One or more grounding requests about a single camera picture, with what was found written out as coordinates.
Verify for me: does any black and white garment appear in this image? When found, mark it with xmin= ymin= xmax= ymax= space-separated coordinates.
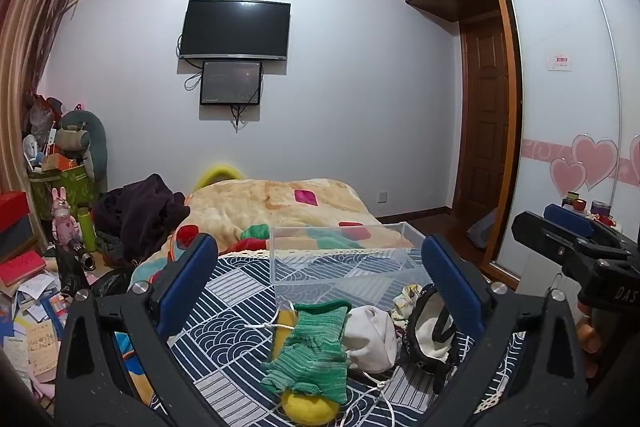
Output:
xmin=405 ymin=284 xmax=462 ymax=395

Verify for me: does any small black wall monitor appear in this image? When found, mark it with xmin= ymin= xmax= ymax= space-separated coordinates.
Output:
xmin=199 ymin=60 xmax=264 ymax=106

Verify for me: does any floral patterned cloth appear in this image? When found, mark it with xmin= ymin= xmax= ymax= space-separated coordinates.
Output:
xmin=392 ymin=284 xmax=426 ymax=323

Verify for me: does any black plastic bag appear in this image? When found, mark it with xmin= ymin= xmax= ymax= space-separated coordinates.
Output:
xmin=92 ymin=269 xmax=134 ymax=299

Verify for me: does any pile of papers and books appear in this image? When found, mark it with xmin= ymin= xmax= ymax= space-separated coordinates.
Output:
xmin=0 ymin=267 xmax=77 ymax=390

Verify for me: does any white cloth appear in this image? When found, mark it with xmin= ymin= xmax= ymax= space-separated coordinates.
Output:
xmin=345 ymin=305 xmax=399 ymax=373

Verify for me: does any green storage bag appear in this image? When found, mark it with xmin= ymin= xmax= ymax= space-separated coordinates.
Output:
xmin=29 ymin=164 xmax=99 ymax=221

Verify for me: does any red book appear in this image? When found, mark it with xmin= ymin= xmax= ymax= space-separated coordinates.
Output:
xmin=0 ymin=252 xmax=47 ymax=288

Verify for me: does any dark grey box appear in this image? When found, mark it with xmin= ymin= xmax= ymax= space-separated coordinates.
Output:
xmin=0 ymin=219 xmax=39 ymax=266

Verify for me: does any black cylinder lens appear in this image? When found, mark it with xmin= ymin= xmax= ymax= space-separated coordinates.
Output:
xmin=67 ymin=237 xmax=96 ymax=271

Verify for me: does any pink bunny toy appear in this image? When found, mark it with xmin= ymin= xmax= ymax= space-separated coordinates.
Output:
xmin=50 ymin=187 xmax=81 ymax=251

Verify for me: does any wooden wardrobe with sliding doors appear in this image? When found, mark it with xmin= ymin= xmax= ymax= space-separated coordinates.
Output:
xmin=400 ymin=0 xmax=640 ymax=288

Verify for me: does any red box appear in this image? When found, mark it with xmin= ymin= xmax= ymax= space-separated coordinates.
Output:
xmin=0 ymin=191 xmax=31 ymax=233

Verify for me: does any white bedside table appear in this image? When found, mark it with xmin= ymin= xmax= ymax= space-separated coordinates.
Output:
xmin=520 ymin=219 xmax=626 ymax=295

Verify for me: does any green bottle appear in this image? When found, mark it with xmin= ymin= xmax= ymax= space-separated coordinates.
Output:
xmin=77 ymin=204 xmax=97 ymax=253

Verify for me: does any black wall television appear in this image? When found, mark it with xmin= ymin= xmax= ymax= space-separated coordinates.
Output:
xmin=178 ymin=0 xmax=292 ymax=61

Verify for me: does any black television cable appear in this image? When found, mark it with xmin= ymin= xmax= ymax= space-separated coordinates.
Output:
xmin=176 ymin=34 xmax=204 ymax=90

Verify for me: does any green knitted cloth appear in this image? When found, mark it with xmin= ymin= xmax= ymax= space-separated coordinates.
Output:
xmin=261 ymin=300 xmax=353 ymax=405

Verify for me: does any brown wooden door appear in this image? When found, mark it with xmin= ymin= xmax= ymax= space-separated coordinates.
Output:
xmin=457 ymin=19 xmax=512 ymax=229

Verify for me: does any dark clothing pile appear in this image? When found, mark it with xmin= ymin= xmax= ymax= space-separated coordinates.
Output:
xmin=92 ymin=173 xmax=191 ymax=264

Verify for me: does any brown striped curtain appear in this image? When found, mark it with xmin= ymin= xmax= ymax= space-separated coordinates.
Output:
xmin=0 ymin=0 xmax=89 ymax=194

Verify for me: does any grey bag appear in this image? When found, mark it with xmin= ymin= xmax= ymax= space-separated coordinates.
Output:
xmin=467 ymin=209 xmax=499 ymax=250

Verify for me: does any beige blanket with colourful patches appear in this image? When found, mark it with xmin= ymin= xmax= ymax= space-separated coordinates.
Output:
xmin=170 ymin=178 xmax=414 ymax=259

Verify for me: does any navy patterned bedsheet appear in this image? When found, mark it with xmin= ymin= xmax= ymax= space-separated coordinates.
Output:
xmin=115 ymin=247 xmax=531 ymax=427

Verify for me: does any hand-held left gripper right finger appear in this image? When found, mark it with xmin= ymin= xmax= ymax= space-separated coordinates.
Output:
xmin=421 ymin=234 xmax=588 ymax=427

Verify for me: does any yellow pillow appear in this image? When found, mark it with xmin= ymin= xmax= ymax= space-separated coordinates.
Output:
xmin=194 ymin=163 xmax=246 ymax=190

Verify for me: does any grey-green long plush pillow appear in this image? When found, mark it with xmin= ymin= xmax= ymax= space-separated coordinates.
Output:
xmin=60 ymin=109 xmax=109 ymax=194

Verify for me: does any person's right hand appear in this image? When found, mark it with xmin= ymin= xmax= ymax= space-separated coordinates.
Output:
xmin=575 ymin=302 xmax=602 ymax=380

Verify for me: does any clutter of toys and bags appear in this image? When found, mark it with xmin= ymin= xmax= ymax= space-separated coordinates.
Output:
xmin=22 ymin=94 xmax=67 ymax=174

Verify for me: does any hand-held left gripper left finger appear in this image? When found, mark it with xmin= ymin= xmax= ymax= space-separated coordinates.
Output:
xmin=54 ymin=233 xmax=221 ymax=427

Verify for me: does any clear plastic storage box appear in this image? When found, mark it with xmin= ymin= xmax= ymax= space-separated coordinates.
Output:
xmin=270 ymin=223 xmax=434 ymax=309

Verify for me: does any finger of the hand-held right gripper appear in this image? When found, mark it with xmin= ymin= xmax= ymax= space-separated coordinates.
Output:
xmin=511 ymin=211 xmax=608 ymax=275
xmin=544 ymin=203 xmax=640 ymax=253

